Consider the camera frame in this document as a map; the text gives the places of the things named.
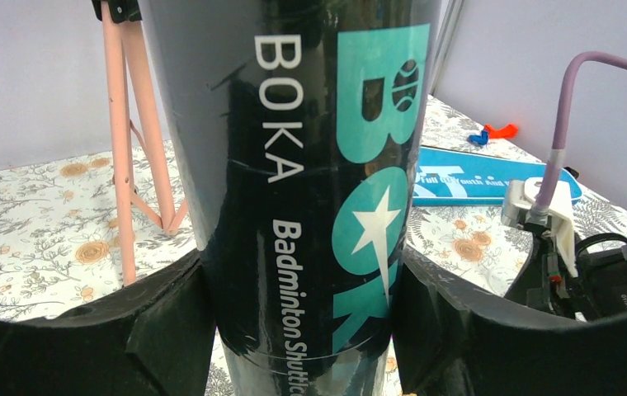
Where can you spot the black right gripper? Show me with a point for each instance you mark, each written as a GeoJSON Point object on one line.
{"type": "Point", "coordinates": [598, 290]}

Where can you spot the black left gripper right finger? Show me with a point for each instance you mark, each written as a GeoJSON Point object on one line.
{"type": "Point", "coordinates": [452, 337]}

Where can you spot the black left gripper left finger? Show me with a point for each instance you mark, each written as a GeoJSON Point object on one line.
{"type": "Point", "coordinates": [154, 337]}

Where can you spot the black shuttlecock tube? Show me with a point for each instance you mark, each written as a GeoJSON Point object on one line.
{"type": "Point", "coordinates": [296, 127]}

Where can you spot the pink tripod stand legs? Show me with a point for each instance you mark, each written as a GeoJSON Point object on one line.
{"type": "Point", "coordinates": [134, 116]}

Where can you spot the blue sport racket bag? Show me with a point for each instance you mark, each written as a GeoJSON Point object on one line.
{"type": "Point", "coordinates": [452, 178]}

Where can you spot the orange clip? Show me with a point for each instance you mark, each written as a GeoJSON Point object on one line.
{"type": "Point", "coordinates": [509, 131]}

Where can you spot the blue clip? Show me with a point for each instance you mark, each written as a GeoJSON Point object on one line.
{"type": "Point", "coordinates": [481, 139]}

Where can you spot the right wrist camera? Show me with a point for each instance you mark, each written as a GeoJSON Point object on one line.
{"type": "Point", "coordinates": [520, 208]}

